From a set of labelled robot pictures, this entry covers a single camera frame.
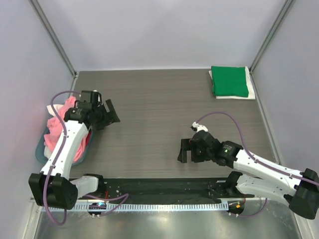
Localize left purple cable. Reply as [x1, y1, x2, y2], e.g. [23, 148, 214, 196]
[43, 91, 129, 227]

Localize folded white t-shirt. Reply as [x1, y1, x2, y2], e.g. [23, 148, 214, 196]
[208, 67, 255, 100]

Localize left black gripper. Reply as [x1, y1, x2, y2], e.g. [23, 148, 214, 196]
[91, 99, 119, 132]

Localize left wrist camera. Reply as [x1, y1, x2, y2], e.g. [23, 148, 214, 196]
[80, 90, 102, 106]

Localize blue laundry basket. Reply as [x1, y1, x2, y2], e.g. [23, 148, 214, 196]
[35, 127, 93, 166]

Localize white t-shirt in basket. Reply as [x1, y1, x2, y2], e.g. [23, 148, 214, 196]
[47, 104, 63, 117]

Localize right aluminium frame post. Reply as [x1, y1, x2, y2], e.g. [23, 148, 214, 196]
[249, 0, 296, 73]

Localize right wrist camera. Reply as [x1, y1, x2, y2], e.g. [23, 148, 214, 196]
[191, 122, 208, 132]

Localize pink t-shirt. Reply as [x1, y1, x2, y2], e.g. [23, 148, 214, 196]
[43, 96, 91, 162]

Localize folded green t-shirt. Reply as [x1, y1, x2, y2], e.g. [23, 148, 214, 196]
[211, 66, 249, 98]

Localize aluminium frame post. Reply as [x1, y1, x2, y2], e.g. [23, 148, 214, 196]
[29, 0, 77, 78]
[249, 0, 296, 73]

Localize slotted white cable duct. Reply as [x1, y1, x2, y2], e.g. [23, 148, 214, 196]
[41, 201, 229, 212]

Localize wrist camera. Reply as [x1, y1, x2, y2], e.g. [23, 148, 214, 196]
[191, 122, 208, 132]
[80, 90, 102, 106]

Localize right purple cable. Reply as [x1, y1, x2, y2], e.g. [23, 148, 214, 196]
[194, 111, 319, 219]

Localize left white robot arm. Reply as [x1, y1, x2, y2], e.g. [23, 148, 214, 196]
[28, 100, 120, 210]

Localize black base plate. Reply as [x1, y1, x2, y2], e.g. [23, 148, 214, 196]
[91, 177, 255, 205]

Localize purple cable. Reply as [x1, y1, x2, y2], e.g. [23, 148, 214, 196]
[194, 111, 319, 219]
[43, 91, 129, 227]

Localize left aluminium frame post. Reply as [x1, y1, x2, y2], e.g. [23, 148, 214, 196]
[29, 0, 77, 78]

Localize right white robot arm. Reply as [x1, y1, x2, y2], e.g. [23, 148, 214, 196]
[177, 130, 319, 220]

